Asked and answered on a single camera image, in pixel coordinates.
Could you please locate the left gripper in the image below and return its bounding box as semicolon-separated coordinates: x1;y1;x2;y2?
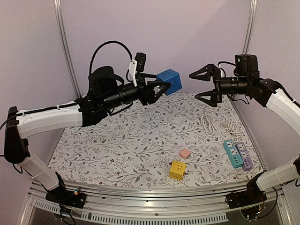
103;74;171;111

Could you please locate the blue cube socket adapter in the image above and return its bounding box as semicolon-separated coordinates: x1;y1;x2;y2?
156;69;182;96

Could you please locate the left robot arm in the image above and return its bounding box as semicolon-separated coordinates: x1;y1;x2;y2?
1;52;171;203

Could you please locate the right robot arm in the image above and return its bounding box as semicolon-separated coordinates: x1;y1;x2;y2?
189;54;300;204

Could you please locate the pink plug adapter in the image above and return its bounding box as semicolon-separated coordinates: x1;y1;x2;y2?
179;148;191;159

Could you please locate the floral table mat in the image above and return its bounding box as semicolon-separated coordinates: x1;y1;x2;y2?
49;93;264;188

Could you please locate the teal power strip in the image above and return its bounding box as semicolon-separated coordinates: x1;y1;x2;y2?
223;140;243;168

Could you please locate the purple power strip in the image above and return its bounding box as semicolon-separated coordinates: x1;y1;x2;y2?
235;142;253;171

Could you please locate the yellow cube socket adapter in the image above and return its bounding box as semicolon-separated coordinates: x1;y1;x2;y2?
169;161;187;180

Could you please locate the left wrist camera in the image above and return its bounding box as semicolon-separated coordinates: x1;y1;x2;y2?
128;52;146;87

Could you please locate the white coiled cable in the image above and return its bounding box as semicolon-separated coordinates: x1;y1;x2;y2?
200;110;218;136

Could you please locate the beige coiled cable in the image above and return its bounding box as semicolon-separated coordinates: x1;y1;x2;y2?
221;119;243;139

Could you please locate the right aluminium frame post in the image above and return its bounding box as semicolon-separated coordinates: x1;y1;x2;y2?
242;0;258;54

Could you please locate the aluminium frame post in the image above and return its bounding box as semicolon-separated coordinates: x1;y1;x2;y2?
53;0;81;98
242;0;258;54

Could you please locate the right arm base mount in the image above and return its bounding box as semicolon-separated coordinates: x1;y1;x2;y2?
225;188;267;209

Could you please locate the aluminium front rail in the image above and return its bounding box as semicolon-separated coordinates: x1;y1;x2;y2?
21;182;300;225

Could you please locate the left aluminium frame post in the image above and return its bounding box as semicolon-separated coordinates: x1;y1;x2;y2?
53;0;81;98

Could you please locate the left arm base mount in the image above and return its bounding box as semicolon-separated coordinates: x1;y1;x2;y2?
46;186;87;209

